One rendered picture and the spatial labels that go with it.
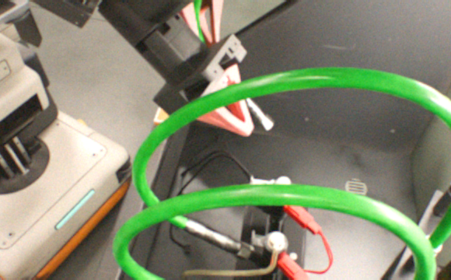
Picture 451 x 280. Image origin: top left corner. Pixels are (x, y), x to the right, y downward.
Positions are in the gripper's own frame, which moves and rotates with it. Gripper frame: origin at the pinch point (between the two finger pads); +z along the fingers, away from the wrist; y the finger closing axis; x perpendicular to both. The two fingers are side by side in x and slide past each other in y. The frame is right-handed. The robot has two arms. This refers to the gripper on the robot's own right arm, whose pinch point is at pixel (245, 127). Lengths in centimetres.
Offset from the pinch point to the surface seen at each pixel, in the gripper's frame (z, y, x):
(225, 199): -4.9, 12.7, -15.8
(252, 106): 3.0, -7.4, 9.7
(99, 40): -18, -189, 118
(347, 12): 5.6, -0.5, 32.8
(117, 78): 3, -168, 96
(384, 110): 28.9, -7.7, 35.6
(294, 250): 22.4, -9.7, -1.2
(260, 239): 11.5, -3.7, -7.2
